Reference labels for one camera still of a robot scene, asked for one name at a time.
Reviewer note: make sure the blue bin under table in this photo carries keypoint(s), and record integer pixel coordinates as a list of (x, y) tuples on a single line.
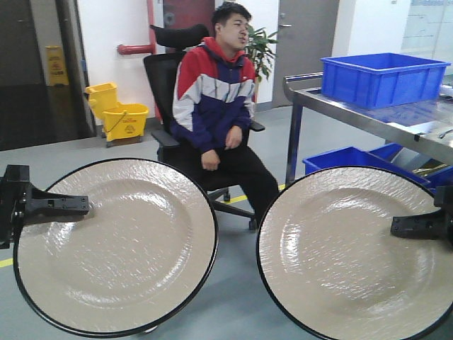
[(378, 158)]

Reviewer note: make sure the stainless steel table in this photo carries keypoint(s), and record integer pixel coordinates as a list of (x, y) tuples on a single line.
[(424, 127)]

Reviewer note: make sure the yellow mop bucket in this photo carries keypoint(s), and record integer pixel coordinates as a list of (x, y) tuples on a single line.
[(121, 121)]

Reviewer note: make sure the black office chair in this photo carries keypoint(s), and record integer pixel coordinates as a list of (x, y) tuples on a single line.
[(161, 73)]

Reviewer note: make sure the green potted plant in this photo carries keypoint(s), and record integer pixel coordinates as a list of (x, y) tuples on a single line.
[(259, 51)]

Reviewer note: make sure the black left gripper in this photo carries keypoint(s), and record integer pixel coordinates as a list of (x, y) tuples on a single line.
[(23, 204)]

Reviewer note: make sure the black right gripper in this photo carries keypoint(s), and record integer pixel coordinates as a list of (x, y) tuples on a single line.
[(428, 225)]

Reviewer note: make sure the beige plate black rim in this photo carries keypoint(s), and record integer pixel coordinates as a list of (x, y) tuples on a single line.
[(140, 255), (329, 261)]

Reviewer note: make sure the blue bin on table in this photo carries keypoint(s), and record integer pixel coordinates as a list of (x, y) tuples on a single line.
[(381, 80)]

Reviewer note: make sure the yellow wet floor sign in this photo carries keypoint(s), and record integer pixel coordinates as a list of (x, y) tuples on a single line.
[(56, 66)]

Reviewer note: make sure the seated man in jacket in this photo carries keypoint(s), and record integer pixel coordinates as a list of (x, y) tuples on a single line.
[(213, 107)]

